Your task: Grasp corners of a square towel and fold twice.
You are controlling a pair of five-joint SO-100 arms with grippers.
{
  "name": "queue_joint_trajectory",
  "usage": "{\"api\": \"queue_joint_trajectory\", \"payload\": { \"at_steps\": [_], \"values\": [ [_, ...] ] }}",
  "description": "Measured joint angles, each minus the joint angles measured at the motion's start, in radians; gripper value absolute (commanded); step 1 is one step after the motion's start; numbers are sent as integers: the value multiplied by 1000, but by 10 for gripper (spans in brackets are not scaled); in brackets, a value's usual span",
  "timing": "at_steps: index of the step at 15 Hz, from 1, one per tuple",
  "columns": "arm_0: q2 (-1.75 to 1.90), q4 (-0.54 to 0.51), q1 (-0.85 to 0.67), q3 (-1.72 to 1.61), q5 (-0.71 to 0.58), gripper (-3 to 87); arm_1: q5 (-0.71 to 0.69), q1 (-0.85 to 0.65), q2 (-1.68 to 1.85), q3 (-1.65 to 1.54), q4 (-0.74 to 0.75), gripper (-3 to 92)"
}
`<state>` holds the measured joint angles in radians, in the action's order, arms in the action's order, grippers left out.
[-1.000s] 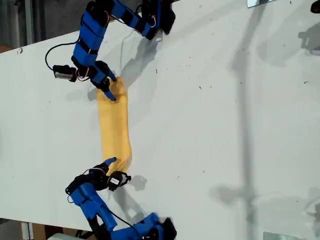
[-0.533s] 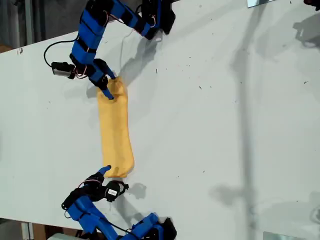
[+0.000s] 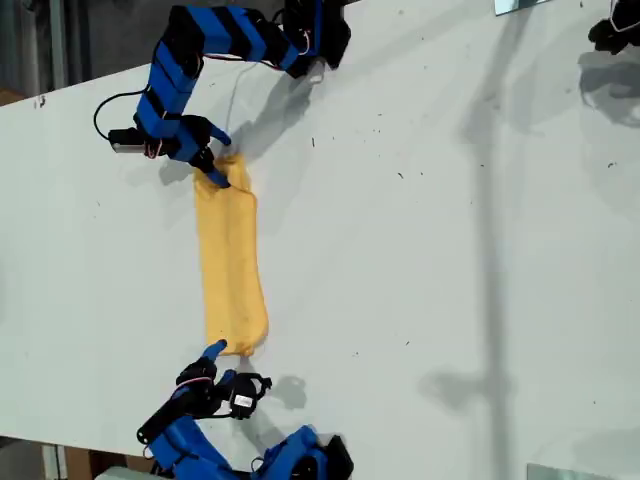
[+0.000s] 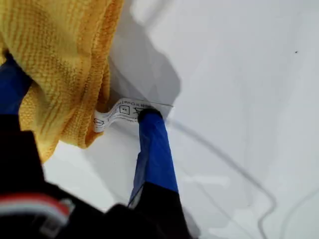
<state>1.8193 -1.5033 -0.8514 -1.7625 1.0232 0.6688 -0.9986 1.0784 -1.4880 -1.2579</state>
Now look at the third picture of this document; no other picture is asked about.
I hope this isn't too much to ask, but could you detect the black camera box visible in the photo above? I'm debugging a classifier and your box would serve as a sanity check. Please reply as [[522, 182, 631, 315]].
[[107, 127, 146, 155], [227, 372, 274, 421]]

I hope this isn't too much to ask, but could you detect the yellow square towel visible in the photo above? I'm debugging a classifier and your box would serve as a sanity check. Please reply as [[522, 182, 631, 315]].
[[192, 152, 271, 359]]

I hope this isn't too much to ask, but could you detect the grey metal table leg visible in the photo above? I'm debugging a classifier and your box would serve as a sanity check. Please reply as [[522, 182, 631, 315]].
[[42, 443, 69, 480]]

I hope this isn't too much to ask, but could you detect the black object with white wire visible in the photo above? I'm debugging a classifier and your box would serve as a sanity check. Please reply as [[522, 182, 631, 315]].
[[587, 0, 640, 55]]

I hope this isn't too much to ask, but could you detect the grey metal post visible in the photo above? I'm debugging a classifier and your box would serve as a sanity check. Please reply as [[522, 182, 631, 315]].
[[47, 0, 69, 94]]

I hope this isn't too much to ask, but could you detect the black camera cable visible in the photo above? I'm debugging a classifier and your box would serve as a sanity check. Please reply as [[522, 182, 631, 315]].
[[92, 89, 149, 140]]

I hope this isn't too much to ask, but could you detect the white container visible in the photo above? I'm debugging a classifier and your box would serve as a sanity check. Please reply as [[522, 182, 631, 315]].
[[97, 465, 156, 480]]

